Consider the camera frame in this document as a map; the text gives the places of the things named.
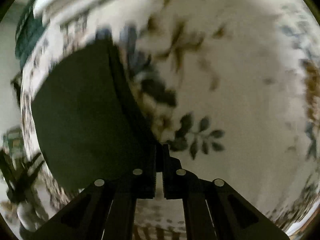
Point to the green velvet quilt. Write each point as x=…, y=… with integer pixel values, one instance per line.
x=27, y=35

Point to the green shelf rack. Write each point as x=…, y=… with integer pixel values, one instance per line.
x=13, y=141

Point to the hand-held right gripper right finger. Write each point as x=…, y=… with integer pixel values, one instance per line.
x=172, y=180

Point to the floral bedsheet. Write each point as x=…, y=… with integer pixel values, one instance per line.
x=237, y=80

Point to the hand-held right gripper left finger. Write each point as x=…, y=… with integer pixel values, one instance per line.
x=146, y=180

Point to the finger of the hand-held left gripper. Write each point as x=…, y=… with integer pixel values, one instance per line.
x=31, y=168
x=11, y=172

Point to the dark striped sweater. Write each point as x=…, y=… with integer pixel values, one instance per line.
x=87, y=120

